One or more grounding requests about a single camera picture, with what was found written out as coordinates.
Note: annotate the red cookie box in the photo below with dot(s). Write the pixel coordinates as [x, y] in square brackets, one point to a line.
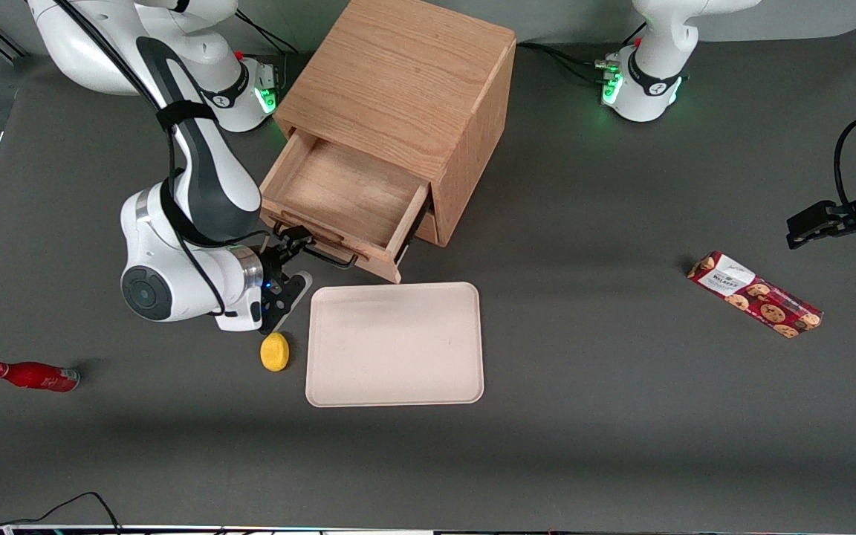
[755, 293]

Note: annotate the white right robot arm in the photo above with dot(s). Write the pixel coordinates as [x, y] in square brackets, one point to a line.
[175, 275]

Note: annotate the wooden drawer cabinet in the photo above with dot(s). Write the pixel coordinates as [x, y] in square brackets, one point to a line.
[398, 74]

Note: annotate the yellow lemon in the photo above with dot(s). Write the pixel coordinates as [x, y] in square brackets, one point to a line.
[274, 354]

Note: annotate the red bottle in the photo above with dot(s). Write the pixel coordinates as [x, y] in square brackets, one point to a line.
[34, 376]

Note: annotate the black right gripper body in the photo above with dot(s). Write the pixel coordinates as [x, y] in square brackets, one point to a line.
[273, 258]

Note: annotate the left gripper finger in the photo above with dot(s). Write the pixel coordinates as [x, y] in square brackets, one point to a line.
[825, 209]
[807, 232]

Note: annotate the beige rectangular tray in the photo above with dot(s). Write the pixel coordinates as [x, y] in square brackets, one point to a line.
[394, 345]

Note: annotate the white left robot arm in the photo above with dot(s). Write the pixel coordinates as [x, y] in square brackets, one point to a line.
[658, 89]

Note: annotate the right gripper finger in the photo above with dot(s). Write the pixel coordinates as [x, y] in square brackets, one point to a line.
[284, 251]
[299, 236]

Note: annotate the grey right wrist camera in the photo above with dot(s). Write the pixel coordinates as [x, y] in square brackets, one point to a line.
[290, 297]

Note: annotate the wooden drawer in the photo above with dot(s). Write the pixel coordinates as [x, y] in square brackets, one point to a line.
[346, 193]
[428, 230]

